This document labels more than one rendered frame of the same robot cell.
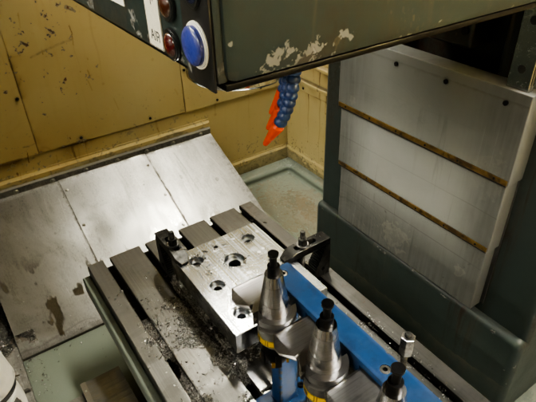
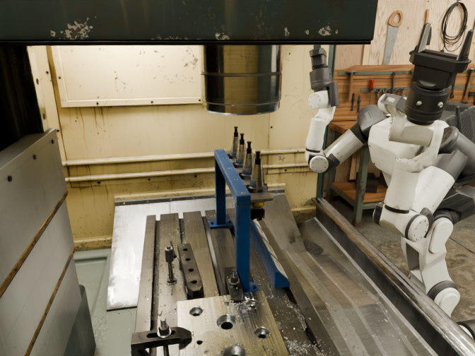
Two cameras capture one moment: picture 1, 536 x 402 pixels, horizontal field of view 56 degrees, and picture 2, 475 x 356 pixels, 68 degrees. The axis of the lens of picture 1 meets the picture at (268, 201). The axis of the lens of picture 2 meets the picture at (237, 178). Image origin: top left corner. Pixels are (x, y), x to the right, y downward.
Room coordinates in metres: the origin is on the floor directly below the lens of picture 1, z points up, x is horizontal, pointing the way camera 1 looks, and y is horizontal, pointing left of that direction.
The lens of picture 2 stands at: (1.41, 0.31, 1.60)
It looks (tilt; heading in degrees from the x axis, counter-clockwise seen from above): 20 degrees down; 202
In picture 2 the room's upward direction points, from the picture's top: straight up
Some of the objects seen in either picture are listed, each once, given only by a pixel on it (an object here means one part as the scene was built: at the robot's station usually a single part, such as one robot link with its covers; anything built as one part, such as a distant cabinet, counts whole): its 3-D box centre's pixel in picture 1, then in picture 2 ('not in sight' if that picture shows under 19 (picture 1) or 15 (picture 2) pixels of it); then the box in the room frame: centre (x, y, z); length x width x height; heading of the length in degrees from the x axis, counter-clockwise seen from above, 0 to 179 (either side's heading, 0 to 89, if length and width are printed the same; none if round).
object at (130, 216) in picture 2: not in sight; (212, 251); (0.20, -0.31, 0.75); 0.89 x 0.70 x 0.26; 123
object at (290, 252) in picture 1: (304, 255); (162, 345); (0.91, -0.08, 0.97); 0.13 x 0.03 x 0.15; 123
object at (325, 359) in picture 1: (325, 342); (249, 162); (0.41, -0.06, 1.26); 0.04 x 0.04 x 0.07
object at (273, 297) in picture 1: (273, 291); (257, 174); (0.51, 0.00, 1.26); 0.04 x 0.04 x 0.07
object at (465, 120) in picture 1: (411, 168); (34, 271); (0.99, -0.33, 1.16); 0.48 x 0.05 x 0.51; 33
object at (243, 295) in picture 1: (254, 292); (261, 196); (0.55, 0.03, 1.21); 0.07 x 0.05 x 0.01; 123
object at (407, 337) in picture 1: (404, 356); (169, 263); (0.62, -0.25, 0.96); 0.03 x 0.03 x 0.13
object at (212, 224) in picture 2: not in sight; (220, 192); (0.21, -0.26, 1.05); 0.10 x 0.05 x 0.30; 123
